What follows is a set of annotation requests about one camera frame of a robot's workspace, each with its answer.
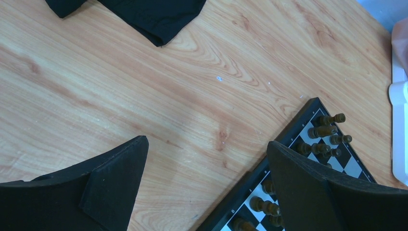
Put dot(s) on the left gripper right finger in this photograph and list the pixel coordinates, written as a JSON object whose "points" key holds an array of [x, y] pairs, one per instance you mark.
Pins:
{"points": [[314, 197]]}

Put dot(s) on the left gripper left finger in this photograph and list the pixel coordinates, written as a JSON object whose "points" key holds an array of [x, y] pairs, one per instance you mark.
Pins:
{"points": [[97, 194]]}

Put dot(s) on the white clothes rack stand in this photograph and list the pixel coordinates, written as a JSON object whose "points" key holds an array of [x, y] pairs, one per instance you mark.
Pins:
{"points": [[398, 95]]}

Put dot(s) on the black cloth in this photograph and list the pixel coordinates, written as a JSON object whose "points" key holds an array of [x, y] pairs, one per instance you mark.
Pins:
{"points": [[158, 20]]}

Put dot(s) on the dark chess piece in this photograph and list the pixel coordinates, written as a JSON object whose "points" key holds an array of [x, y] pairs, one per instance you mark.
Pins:
{"points": [[322, 131], [240, 224], [257, 204], [327, 120]]}

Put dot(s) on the black white chessboard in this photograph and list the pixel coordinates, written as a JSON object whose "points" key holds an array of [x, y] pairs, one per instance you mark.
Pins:
{"points": [[335, 153]]}

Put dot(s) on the pink shorts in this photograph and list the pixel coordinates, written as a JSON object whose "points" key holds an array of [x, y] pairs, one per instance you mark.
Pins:
{"points": [[399, 38]]}

